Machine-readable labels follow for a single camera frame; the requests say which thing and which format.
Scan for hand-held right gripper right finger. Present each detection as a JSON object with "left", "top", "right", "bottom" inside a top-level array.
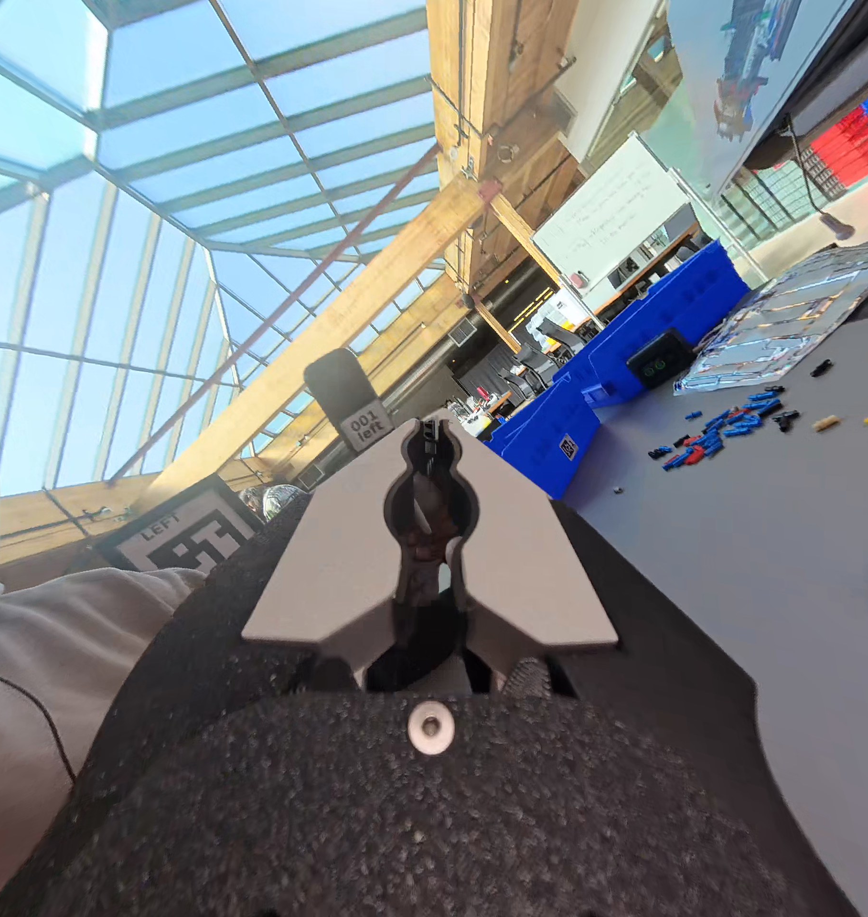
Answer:
[{"left": 434, "top": 417, "right": 621, "bottom": 690}]

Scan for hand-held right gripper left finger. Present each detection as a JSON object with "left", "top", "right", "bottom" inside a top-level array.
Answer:
[{"left": 242, "top": 417, "right": 438, "bottom": 692}]

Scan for shiny sticker sheet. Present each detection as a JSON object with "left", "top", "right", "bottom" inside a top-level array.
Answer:
[{"left": 674, "top": 240, "right": 868, "bottom": 395}]

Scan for person's left forearm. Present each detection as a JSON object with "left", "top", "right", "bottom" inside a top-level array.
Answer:
[{"left": 0, "top": 568, "right": 209, "bottom": 682}]

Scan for blue plastic bin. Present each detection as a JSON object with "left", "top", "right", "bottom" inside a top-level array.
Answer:
[
  {"left": 554, "top": 240, "right": 751, "bottom": 411},
  {"left": 486, "top": 374, "right": 605, "bottom": 500}
]

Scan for pile of blue connector pins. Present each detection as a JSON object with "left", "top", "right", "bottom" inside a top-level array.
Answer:
[{"left": 647, "top": 385, "right": 789, "bottom": 472}]

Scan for black hard zip case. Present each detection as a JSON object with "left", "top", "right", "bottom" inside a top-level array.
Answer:
[{"left": 626, "top": 330, "right": 696, "bottom": 391}]

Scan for whiteboard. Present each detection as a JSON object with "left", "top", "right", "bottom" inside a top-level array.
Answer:
[{"left": 531, "top": 132, "right": 686, "bottom": 305}]

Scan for person's beige hoodie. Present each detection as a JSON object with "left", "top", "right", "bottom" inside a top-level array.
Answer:
[{"left": 0, "top": 645, "right": 155, "bottom": 911}]

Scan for clear parts drawer cabinet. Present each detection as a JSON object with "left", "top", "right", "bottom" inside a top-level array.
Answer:
[{"left": 719, "top": 161, "right": 816, "bottom": 246}]

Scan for red and blue parts drawers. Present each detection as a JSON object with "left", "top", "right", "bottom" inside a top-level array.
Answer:
[{"left": 808, "top": 92, "right": 868, "bottom": 203}]

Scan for thin black cable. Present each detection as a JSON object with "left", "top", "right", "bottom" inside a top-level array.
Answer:
[{"left": 2, "top": 672, "right": 76, "bottom": 783}]

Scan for black cable with grey plug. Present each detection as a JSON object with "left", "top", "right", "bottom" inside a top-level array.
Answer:
[{"left": 781, "top": 115, "right": 856, "bottom": 242}]

